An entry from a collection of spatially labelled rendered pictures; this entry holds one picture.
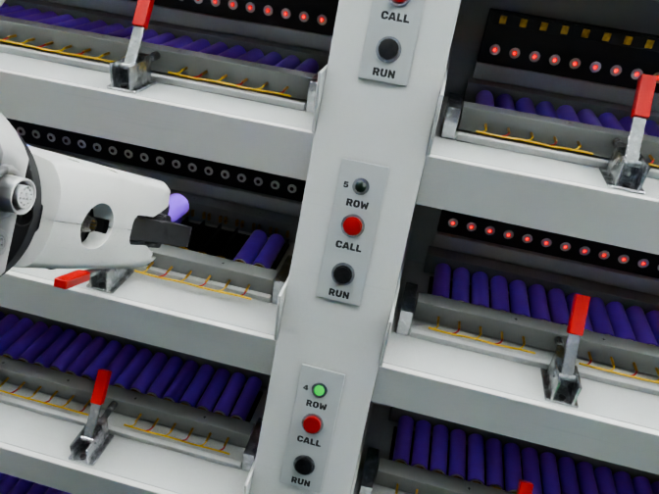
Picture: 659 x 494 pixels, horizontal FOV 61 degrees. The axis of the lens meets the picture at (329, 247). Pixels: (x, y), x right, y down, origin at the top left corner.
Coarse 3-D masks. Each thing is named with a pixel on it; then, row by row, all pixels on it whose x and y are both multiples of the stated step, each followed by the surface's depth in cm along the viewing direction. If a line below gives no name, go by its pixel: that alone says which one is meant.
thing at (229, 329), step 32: (96, 160) 69; (192, 192) 68; (224, 192) 67; (256, 192) 67; (288, 256) 58; (0, 288) 56; (32, 288) 55; (128, 288) 55; (160, 288) 55; (192, 288) 56; (64, 320) 56; (96, 320) 55; (128, 320) 54; (160, 320) 53; (192, 320) 52; (224, 320) 53; (256, 320) 53; (192, 352) 54; (224, 352) 53; (256, 352) 52
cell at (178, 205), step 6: (174, 198) 43; (180, 198) 44; (174, 204) 43; (180, 204) 43; (186, 204) 44; (174, 210) 42; (180, 210) 43; (186, 210) 44; (174, 216) 42; (180, 216) 44
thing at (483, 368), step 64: (448, 256) 63; (512, 256) 63; (576, 256) 62; (640, 256) 60; (448, 320) 55; (512, 320) 54; (576, 320) 49; (640, 320) 58; (384, 384) 51; (448, 384) 49; (512, 384) 50; (576, 384) 48; (640, 384) 51; (576, 448) 50; (640, 448) 48
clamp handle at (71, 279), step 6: (78, 270) 51; (90, 270) 52; (96, 270) 52; (102, 270) 53; (60, 276) 48; (66, 276) 48; (72, 276) 48; (78, 276) 49; (84, 276) 50; (90, 276) 51; (54, 282) 47; (60, 282) 47; (66, 282) 47; (72, 282) 48; (78, 282) 49; (66, 288) 47
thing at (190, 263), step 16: (160, 256) 57; (176, 256) 56; (192, 256) 57; (208, 256) 57; (144, 272) 56; (192, 272) 57; (208, 272) 56; (224, 272) 56; (240, 272) 55; (256, 272) 56; (272, 272) 56; (208, 288) 55; (224, 288) 55; (256, 288) 56; (272, 288) 55
